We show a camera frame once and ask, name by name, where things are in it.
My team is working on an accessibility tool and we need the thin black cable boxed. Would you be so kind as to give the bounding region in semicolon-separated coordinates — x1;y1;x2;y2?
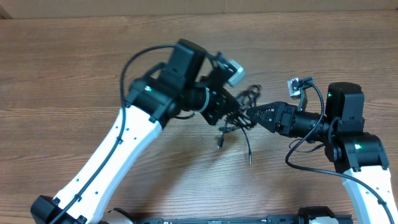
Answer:
217;84;262;166

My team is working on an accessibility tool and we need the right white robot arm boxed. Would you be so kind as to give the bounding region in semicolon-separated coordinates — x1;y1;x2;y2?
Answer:
246;80;397;223

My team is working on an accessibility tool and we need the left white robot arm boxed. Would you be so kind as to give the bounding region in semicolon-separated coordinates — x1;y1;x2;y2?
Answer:
30;39;245;223

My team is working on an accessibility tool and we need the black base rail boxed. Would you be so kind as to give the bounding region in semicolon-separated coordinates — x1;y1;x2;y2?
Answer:
107;205;354;224

